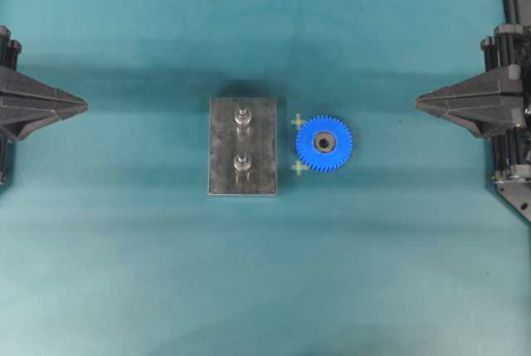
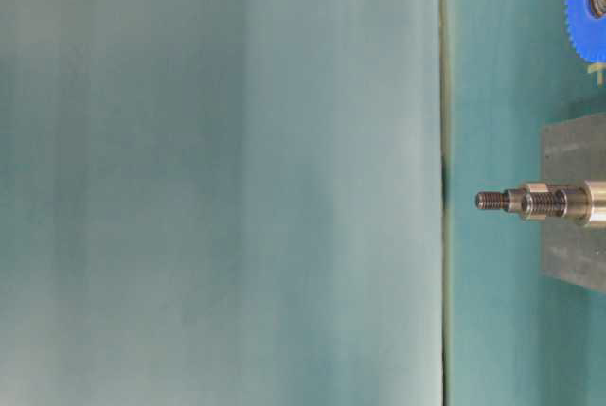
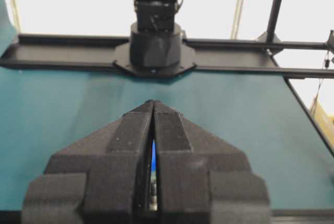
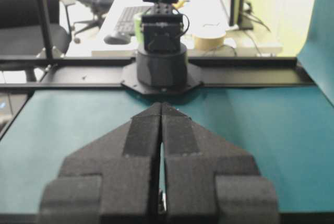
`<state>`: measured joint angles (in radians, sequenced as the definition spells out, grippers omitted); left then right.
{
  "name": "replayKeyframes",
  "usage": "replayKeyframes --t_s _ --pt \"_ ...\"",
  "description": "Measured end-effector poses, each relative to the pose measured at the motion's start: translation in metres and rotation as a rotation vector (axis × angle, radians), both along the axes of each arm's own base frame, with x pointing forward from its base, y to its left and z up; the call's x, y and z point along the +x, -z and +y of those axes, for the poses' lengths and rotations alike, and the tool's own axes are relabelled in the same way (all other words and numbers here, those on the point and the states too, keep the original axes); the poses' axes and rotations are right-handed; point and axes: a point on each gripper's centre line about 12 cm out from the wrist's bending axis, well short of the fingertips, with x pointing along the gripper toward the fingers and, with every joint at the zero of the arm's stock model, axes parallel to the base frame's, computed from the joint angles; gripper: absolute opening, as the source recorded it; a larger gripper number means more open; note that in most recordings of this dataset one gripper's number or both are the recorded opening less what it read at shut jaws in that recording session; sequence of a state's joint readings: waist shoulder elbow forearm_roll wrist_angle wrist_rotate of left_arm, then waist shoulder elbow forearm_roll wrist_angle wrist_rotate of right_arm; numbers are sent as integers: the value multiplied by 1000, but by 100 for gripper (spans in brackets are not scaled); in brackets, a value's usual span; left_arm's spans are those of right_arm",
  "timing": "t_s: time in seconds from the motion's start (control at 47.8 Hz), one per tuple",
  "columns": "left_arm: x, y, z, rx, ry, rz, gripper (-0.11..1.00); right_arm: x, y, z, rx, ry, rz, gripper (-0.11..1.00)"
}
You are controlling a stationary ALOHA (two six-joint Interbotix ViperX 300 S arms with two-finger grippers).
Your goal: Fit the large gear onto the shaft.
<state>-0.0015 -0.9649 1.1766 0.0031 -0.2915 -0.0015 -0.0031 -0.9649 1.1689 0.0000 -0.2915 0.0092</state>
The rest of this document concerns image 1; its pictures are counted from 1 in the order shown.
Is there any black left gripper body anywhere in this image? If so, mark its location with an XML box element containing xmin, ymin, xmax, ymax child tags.
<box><xmin>0</xmin><ymin>25</ymin><xmax>22</xmax><ymax>185</ymax></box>

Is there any lower yellow cross marker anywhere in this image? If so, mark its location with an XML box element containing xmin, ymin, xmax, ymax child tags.
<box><xmin>290</xmin><ymin>159</ymin><xmax>309</xmax><ymax>176</ymax></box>

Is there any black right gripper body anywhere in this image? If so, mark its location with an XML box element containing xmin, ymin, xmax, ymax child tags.
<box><xmin>480</xmin><ymin>23</ymin><xmax>531</xmax><ymax>185</ymax></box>

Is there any upper yellow cross marker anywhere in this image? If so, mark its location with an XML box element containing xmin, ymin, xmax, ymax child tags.
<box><xmin>290</xmin><ymin>113</ymin><xmax>306</xmax><ymax>130</ymax></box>

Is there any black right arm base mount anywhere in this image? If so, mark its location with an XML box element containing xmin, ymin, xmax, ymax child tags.
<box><xmin>497</xmin><ymin>0</ymin><xmax>530</xmax><ymax>220</ymax></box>

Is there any large blue plastic gear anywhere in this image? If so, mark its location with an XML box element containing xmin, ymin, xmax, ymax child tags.
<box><xmin>295</xmin><ymin>115</ymin><xmax>353</xmax><ymax>172</ymax></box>

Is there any upper steel shaft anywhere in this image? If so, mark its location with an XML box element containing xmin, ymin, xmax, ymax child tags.
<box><xmin>234</xmin><ymin>107</ymin><xmax>252</xmax><ymax>129</ymax></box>

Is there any steel shaft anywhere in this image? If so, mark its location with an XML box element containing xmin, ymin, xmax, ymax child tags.
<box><xmin>234</xmin><ymin>107</ymin><xmax>252</xmax><ymax>129</ymax></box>
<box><xmin>233</xmin><ymin>154</ymin><xmax>252</xmax><ymax>173</ymax></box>

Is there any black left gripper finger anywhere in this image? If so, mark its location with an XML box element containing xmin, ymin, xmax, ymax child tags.
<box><xmin>1</xmin><ymin>67</ymin><xmax>88</xmax><ymax>110</ymax></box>
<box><xmin>1</xmin><ymin>105</ymin><xmax>88</xmax><ymax>141</ymax></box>

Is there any yellow cross marker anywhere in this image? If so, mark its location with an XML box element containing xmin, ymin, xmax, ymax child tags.
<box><xmin>290</xmin><ymin>159</ymin><xmax>309</xmax><ymax>176</ymax></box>
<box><xmin>290</xmin><ymin>113</ymin><xmax>306</xmax><ymax>130</ymax></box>

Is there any metal base plate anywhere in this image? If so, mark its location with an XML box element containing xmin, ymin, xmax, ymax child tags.
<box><xmin>207</xmin><ymin>97</ymin><xmax>277</xmax><ymax>196</ymax></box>

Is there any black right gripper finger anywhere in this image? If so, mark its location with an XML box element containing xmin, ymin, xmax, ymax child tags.
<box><xmin>416</xmin><ymin>64</ymin><xmax>524</xmax><ymax>104</ymax></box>
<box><xmin>415</xmin><ymin>98</ymin><xmax>524</xmax><ymax>139</ymax></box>

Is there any lower steel shaft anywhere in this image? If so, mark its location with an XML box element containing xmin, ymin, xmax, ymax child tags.
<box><xmin>233</xmin><ymin>154</ymin><xmax>252</xmax><ymax>173</ymax></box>

